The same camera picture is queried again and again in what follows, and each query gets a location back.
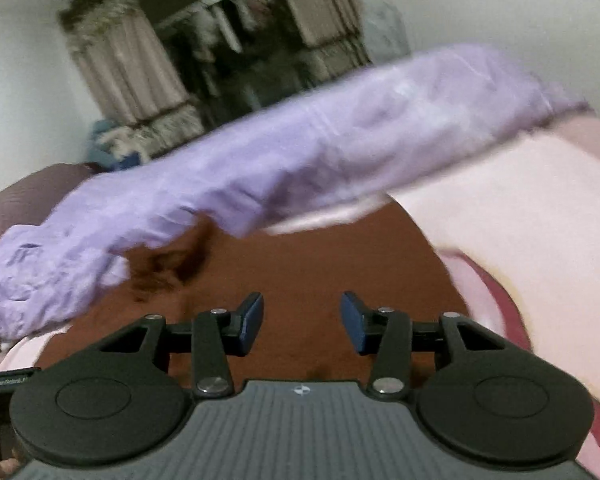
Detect clear plastic bag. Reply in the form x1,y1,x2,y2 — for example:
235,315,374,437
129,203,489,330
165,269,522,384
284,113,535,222
365,0,412,63

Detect lavender patterned cloth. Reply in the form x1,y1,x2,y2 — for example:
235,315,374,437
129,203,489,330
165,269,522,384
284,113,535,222
0,42,593,338

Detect open wardrobe with hanging clothes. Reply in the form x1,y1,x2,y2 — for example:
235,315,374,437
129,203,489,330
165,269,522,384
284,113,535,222
135,0,331,128

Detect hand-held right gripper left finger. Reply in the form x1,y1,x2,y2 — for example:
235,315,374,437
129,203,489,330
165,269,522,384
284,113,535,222
97,291,265,400

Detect mauve quilted mattress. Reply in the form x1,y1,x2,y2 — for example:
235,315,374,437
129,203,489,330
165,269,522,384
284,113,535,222
0,162,101,256

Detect pile of blue cloth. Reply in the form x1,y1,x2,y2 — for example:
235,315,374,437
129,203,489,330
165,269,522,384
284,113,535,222
86,119,148,172

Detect pink blanket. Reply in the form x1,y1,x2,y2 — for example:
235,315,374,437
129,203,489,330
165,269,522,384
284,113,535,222
0,115,600,480

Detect beige curtain with floral trim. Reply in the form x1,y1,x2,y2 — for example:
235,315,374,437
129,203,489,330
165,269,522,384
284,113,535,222
270,0,373,86
57,0,206,158

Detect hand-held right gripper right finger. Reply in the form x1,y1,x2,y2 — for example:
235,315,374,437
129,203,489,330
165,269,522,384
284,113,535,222
341,291,507,402

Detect brown padded jacket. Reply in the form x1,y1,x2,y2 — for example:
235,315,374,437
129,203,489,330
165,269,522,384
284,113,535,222
32,195,473,396

